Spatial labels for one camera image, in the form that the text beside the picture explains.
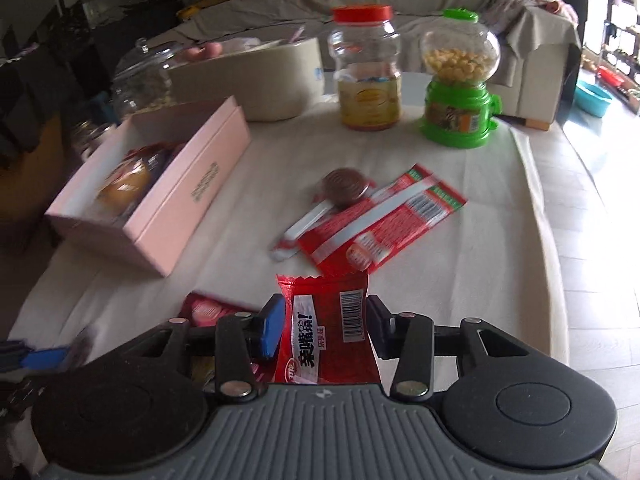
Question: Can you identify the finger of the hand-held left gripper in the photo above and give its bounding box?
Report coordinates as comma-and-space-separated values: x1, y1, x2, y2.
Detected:
0, 342, 70, 372

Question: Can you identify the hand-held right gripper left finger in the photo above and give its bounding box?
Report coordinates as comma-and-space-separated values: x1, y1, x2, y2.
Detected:
134, 293, 287, 402

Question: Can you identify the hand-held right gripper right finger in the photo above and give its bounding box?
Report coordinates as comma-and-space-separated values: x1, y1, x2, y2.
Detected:
366, 294, 507, 401

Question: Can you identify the red snack packet white label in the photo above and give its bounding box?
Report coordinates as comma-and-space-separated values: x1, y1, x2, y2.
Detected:
276, 273, 384, 386

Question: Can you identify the pink cardboard box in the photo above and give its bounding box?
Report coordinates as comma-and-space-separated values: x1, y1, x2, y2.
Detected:
44, 96, 252, 279

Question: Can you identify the yellow bread packet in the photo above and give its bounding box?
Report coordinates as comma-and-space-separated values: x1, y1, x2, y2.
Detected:
94, 157, 151, 219

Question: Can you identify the small red snack packet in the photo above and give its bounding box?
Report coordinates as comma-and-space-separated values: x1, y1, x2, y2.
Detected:
179, 290, 274, 391

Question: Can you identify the white tablecloth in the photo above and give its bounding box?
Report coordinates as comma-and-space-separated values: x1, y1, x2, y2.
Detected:
10, 104, 571, 386

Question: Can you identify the red stick packet white stripe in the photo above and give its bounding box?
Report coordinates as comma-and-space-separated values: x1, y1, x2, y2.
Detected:
347, 162, 469, 275
297, 180, 436, 277

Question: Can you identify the chocolate lollipop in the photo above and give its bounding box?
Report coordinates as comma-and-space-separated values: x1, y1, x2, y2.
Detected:
271, 167, 377, 262

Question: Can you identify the small glass jar red label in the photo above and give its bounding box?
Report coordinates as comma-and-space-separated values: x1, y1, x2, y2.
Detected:
69, 119, 109, 161

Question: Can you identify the green gumball machine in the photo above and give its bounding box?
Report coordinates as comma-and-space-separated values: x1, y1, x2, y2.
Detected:
418, 8, 503, 150

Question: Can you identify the plastic jar with red lid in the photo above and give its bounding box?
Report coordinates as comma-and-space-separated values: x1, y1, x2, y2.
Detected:
327, 4, 404, 133

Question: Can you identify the beige oval container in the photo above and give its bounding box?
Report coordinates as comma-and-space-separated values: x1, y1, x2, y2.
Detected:
167, 37, 324, 122

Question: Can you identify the glass jar with lid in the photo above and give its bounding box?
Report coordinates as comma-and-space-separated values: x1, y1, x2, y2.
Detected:
110, 37, 191, 116

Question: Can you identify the pink rounded object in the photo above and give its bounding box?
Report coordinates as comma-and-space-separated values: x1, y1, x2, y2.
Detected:
182, 42, 224, 61

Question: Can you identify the blue plastic basin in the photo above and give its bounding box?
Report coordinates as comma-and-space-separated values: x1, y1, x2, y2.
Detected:
574, 79, 612, 119

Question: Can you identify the yellow flat toy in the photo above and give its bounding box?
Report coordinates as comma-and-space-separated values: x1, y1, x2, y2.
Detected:
175, 0, 236, 21

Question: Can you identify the metal shoe rack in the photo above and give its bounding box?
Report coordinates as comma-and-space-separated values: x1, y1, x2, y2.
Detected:
597, 9, 640, 111

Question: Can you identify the pink white crumpled cloth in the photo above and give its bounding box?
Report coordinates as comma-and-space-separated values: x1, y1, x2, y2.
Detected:
492, 0, 579, 31

